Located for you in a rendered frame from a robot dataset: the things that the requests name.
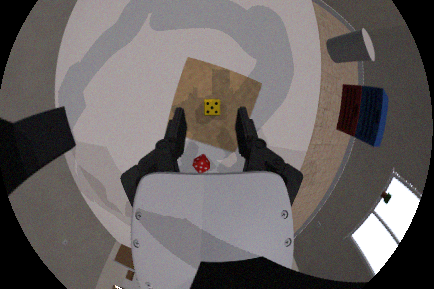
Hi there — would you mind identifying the red die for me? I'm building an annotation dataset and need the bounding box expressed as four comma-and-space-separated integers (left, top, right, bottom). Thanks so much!
192, 154, 210, 173

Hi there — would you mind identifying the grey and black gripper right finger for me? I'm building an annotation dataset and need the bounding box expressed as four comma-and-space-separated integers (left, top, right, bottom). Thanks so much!
235, 107, 303, 206

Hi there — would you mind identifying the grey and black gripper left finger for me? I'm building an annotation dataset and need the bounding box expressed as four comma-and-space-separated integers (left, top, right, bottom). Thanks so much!
120, 107, 187, 207

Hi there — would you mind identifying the brown mat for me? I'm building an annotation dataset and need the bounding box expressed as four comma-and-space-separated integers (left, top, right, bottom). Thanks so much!
168, 57, 262, 152

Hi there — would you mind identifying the yellow die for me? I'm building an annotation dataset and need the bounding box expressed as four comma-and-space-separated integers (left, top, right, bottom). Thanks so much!
204, 99, 220, 116

